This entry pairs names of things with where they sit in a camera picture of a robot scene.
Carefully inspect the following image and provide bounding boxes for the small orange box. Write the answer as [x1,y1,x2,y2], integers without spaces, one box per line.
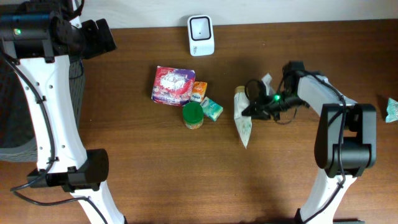
[190,82,208,103]

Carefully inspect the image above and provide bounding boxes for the green lid jar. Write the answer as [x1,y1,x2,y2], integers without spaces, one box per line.
[182,102,204,129]

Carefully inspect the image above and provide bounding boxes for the grey plastic basket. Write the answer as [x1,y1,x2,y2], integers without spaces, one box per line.
[1,58,85,162]

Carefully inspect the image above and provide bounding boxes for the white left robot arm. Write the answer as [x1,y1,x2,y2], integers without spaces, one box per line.
[1,1,126,223]

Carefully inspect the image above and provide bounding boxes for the mint green wipes pack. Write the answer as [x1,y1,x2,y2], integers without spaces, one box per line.
[386,98,398,123]

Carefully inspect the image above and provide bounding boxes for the small green tissue pack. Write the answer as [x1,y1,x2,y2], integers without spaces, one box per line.
[200,96,223,121]

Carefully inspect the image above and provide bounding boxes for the red purple snack pack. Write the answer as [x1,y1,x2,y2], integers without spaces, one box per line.
[151,66,195,106]

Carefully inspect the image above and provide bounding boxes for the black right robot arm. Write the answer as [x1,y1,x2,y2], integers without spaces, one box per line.
[234,61,377,223]

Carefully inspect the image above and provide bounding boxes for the white barcode scanner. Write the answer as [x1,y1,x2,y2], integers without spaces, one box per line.
[187,15,215,57]

